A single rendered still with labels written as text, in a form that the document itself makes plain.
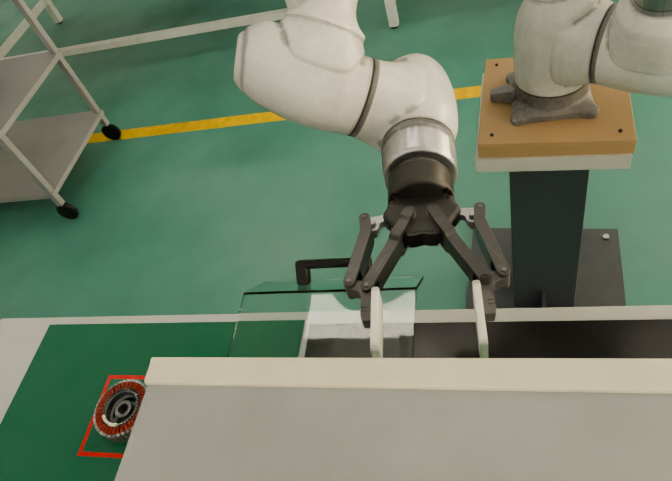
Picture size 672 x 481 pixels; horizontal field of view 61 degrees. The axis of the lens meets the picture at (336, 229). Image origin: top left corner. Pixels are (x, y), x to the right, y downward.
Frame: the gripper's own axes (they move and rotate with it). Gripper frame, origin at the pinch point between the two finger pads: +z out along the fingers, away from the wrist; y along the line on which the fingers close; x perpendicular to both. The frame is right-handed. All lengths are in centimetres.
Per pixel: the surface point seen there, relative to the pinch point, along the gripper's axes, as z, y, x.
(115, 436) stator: -8, 59, -44
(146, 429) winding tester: 13.0, 19.7, 10.8
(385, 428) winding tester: 13.6, 2.4, 11.6
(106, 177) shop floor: -172, 164, -125
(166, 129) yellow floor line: -203, 138, -123
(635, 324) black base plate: -23, -31, -41
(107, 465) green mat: -4, 61, -48
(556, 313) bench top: -28, -20, -44
